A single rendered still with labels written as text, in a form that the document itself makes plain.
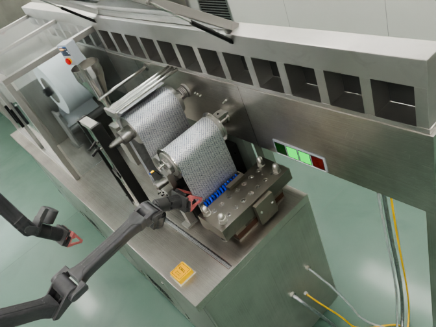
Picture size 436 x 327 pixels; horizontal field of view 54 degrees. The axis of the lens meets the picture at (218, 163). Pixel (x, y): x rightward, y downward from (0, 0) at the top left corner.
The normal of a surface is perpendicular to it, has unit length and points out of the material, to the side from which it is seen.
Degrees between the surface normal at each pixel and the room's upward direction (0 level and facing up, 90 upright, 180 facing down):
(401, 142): 90
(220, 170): 90
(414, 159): 90
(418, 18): 90
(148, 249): 0
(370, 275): 0
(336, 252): 0
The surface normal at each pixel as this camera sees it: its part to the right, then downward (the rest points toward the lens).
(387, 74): -0.71, 0.61
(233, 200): -0.33, -0.73
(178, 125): 0.63, 0.33
